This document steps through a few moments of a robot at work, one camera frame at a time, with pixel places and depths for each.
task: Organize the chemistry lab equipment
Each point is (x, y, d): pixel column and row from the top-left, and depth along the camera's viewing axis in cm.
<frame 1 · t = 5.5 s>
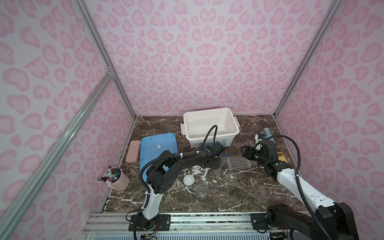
left hand: (216, 162, 92), fingers open
right hand: (246, 147, 85), fingers open
white plastic storage bin: (197, 125, 106), point 8 cm above the table
blue plastic bin lid: (152, 146, 103), on the table
pink pencil case: (132, 155, 97), point 3 cm above the table
pink pen holder cup: (115, 176, 81), point 10 cm above the table
clear test tube rack: (238, 163, 94), on the table
white ceramic mortar bowl: (188, 180, 88), point 2 cm above the table
clear glass beaker: (201, 190, 86), on the table

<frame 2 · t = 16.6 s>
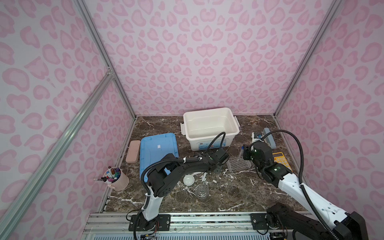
left hand: (217, 163, 92), fingers open
right hand: (247, 144, 80), fingers open
the named things where they were.

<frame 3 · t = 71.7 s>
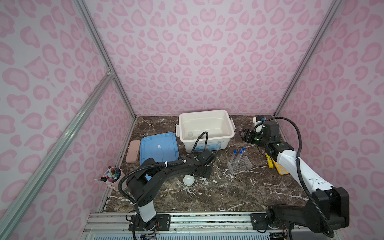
left hand: (208, 171, 88), fingers closed
right hand: (244, 131, 82), fingers open
blue capped test tube: (240, 155, 89), point 9 cm above the table
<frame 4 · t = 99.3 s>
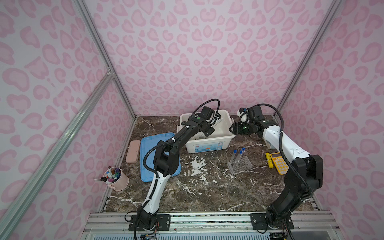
left hand: (210, 125, 96), fingers closed
right hand: (235, 127, 87), fingers open
